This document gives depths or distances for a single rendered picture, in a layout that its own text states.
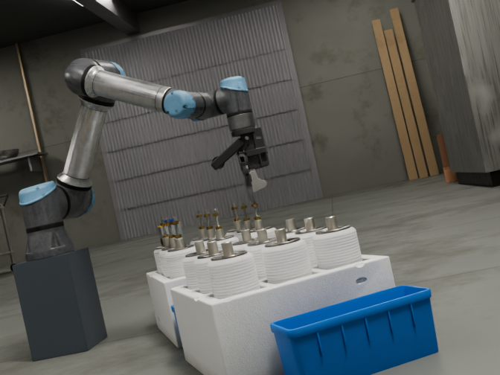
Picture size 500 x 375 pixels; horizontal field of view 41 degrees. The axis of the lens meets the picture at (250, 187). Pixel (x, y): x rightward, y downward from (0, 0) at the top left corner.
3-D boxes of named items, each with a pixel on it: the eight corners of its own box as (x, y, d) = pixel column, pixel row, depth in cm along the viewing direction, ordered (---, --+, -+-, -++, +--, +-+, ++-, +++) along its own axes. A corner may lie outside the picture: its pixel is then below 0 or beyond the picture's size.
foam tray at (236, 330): (231, 398, 126) (210, 304, 126) (185, 361, 163) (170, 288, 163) (408, 341, 138) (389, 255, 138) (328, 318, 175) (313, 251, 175)
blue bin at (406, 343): (303, 399, 117) (288, 331, 117) (280, 385, 127) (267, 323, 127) (447, 350, 126) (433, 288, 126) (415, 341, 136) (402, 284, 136)
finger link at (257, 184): (270, 199, 191) (263, 167, 191) (250, 204, 190) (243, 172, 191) (269, 199, 194) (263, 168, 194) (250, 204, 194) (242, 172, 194)
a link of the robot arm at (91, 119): (35, 213, 221) (76, 52, 208) (65, 207, 234) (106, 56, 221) (62, 228, 217) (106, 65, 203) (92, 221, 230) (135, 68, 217)
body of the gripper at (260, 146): (269, 167, 191) (260, 125, 191) (240, 172, 190) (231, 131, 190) (268, 167, 198) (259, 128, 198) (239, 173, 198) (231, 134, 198)
